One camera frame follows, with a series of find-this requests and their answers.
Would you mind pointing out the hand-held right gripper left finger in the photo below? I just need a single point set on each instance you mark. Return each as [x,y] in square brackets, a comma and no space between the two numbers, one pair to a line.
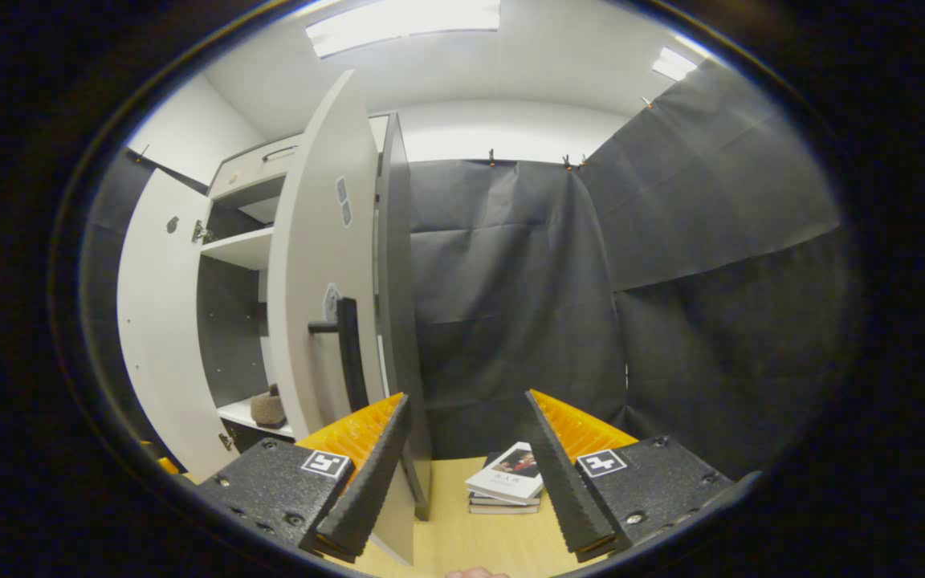
[374,482]

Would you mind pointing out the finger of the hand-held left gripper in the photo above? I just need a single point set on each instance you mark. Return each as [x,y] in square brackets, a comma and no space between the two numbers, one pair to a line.
[165,464]

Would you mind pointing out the large ceiling light panel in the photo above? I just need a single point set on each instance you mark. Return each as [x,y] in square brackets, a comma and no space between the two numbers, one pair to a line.
[398,24]

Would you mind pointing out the white cabinet door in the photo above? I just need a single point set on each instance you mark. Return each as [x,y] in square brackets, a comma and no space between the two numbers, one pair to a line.
[157,321]
[310,241]

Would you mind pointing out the white shoe cabinet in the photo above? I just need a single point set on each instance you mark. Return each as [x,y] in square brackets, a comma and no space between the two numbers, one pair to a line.
[402,321]

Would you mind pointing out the thin grey book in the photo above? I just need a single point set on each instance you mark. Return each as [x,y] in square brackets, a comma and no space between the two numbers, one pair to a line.
[503,502]

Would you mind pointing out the small ceiling light panel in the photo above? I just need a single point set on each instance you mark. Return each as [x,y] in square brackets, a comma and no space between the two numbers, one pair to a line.
[674,64]

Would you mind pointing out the white cabinet drawer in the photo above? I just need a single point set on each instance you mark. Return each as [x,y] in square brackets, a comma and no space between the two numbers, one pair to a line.
[246,172]

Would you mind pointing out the white book with photo cover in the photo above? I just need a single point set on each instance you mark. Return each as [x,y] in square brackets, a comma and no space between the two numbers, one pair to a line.
[511,482]

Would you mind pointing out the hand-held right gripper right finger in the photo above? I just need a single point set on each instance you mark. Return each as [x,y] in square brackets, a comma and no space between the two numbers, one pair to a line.
[563,482]

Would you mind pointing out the brown fuzzy shoe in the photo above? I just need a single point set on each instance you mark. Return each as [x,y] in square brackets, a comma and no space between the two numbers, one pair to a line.
[267,411]

